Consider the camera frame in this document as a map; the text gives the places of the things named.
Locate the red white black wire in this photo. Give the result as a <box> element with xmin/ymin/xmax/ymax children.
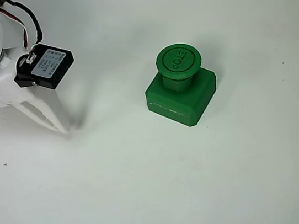
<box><xmin>0</xmin><ymin>0</ymin><xmax>38</xmax><ymax>68</ymax></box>

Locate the green stop push button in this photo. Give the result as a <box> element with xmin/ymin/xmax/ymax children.
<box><xmin>138</xmin><ymin>37</ymin><xmax>223</xmax><ymax>133</ymax></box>

